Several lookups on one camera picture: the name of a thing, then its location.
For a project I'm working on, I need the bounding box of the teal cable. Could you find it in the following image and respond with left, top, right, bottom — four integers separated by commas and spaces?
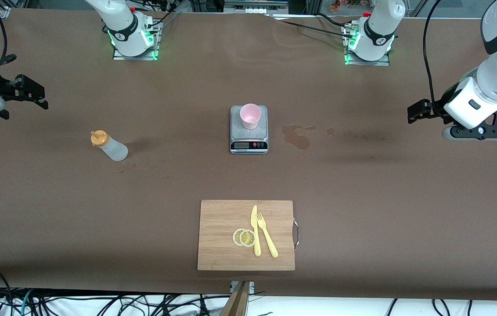
19, 289, 34, 316

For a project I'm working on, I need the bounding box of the small metal table bracket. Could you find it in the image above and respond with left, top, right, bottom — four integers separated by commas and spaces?
230, 281, 256, 294

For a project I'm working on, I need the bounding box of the yellow plastic knife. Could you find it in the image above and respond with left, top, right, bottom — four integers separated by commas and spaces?
251, 205, 261, 257

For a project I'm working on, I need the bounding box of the silver digital kitchen scale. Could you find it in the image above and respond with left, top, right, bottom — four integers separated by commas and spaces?
230, 105, 269, 154

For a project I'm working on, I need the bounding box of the pink plastic cup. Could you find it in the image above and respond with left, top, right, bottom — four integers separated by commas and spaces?
240, 104, 262, 130

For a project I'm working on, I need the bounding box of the clear sauce bottle orange cap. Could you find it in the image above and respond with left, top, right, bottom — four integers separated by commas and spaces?
90, 130, 129, 162

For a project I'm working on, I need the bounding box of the wooden post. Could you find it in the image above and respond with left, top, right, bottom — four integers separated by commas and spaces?
220, 281, 250, 316

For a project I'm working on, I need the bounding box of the brown sauce spill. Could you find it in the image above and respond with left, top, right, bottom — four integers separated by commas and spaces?
282, 125, 312, 151

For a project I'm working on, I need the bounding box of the long black tabletop cable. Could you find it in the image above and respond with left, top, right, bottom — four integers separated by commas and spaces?
274, 18, 353, 39

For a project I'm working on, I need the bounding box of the grey power strip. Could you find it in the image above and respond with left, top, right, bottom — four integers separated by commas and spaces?
223, 0, 289, 15

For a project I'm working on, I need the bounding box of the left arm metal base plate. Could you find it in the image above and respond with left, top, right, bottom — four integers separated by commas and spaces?
344, 22, 390, 66

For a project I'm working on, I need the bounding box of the short black tabletop cable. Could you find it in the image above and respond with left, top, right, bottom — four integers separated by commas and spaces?
317, 12, 350, 28

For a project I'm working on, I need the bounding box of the wooden cutting board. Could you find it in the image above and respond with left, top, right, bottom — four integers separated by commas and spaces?
197, 200, 300, 271

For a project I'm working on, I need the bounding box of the yellow plastic fork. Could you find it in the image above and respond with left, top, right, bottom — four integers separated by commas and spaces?
257, 212, 279, 259

